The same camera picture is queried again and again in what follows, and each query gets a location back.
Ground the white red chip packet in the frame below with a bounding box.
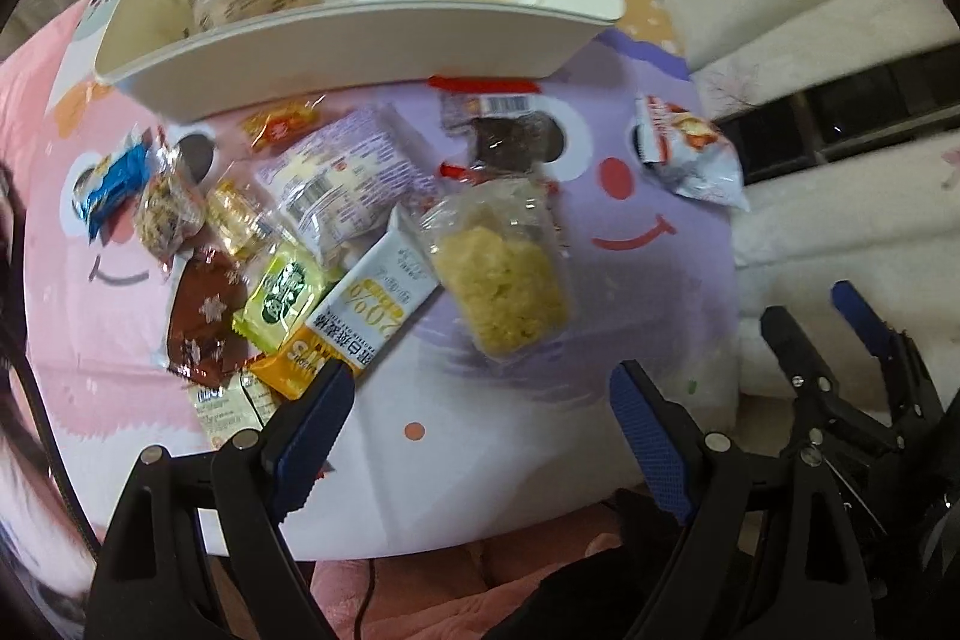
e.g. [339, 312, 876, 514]
[635, 94, 748, 211]

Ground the clear bag yellow rice cake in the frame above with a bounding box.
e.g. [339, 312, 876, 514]
[418, 177, 574, 362]

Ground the white barcode snack packet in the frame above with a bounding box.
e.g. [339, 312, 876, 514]
[187, 369, 283, 450]

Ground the brown flower snack packet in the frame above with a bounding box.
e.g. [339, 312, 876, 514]
[160, 245, 247, 388]

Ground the pink blanket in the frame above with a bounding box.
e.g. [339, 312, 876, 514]
[301, 503, 622, 638]

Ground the white yellow protein bar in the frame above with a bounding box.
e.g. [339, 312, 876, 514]
[247, 205, 438, 399]

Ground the green yellow snack packet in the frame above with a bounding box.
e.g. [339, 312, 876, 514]
[233, 242, 329, 354]

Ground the nut cluster clear wrapper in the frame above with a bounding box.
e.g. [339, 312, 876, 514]
[133, 145, 205, 263]

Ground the gold wrapped candy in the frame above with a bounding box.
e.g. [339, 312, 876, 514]
[206, 177, 275, 262]

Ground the dark brownie clear wrapper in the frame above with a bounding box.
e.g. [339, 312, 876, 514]
[428, 76, 565, 184]

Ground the blue white snack packet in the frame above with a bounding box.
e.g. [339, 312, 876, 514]
[71, 127, 153, 242]

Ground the white floral bedsheet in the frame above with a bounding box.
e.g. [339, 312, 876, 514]
[658, 0, 958, 411]

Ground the clear wrapped white pastry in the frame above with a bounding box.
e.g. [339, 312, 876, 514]
[252, 104, 438, 263]

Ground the orange red candy packet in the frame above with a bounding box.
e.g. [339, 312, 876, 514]
[241, 97, 322, 154]

